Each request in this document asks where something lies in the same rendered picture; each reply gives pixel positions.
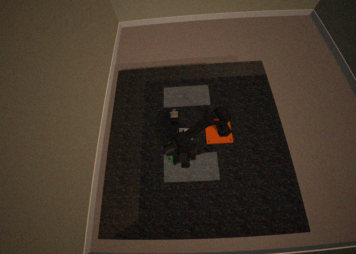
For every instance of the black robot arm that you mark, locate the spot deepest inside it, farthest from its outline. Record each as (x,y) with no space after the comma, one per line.
(181,139)

